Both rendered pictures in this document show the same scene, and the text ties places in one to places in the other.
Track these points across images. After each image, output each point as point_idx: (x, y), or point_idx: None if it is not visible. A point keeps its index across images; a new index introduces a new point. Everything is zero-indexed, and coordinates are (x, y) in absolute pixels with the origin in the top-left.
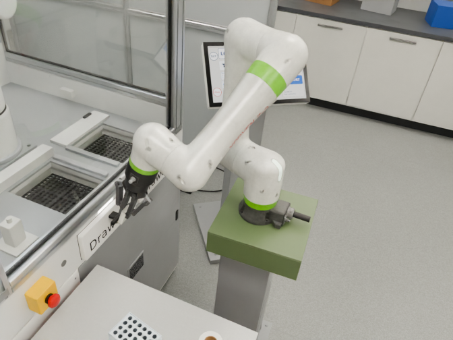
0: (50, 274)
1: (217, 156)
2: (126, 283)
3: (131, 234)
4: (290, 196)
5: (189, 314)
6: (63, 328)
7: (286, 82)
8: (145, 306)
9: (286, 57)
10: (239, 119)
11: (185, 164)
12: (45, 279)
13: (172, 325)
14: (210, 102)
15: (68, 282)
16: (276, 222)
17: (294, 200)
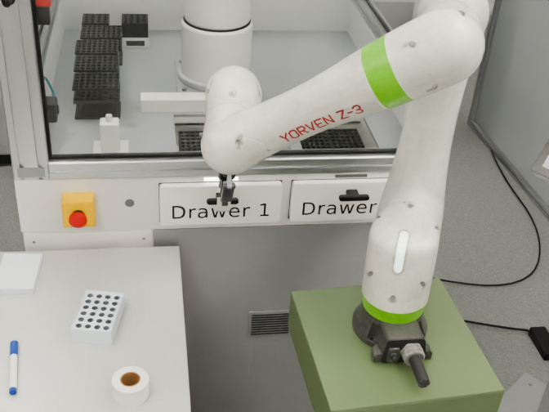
0: (104, 200)
1: (253, 137)
2: (171, 279)
3: (268, 261)
4: (468, 351)
5: (170, 352)
6: (78, 264)
7: (397, 80)
8: (151, 310)
9: (412, 38)
10: (305, 100)
11: (213, 124)
12: (89, 195)
13: (141, 344)
14: (537, 163)
15: (131, 234)
16: (374, 347)
17: (464, 360)
